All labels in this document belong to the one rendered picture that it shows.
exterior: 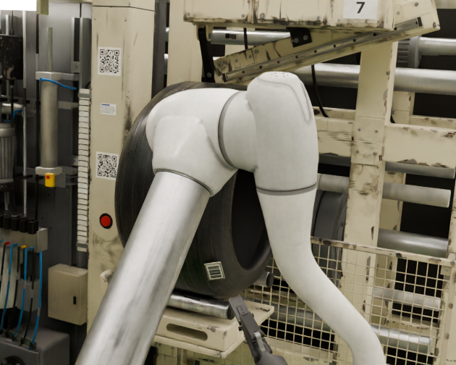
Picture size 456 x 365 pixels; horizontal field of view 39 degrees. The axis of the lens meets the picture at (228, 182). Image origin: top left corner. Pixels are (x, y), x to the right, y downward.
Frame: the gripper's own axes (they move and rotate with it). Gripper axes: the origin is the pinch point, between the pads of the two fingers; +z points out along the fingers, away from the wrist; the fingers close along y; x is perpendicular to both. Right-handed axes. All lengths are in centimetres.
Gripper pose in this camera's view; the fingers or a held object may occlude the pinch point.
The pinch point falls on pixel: (239, 310)
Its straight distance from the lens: 145.8
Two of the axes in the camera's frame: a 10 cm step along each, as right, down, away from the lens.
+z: -3.3, -5.4, 7.7
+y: 1.6, 7.7, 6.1
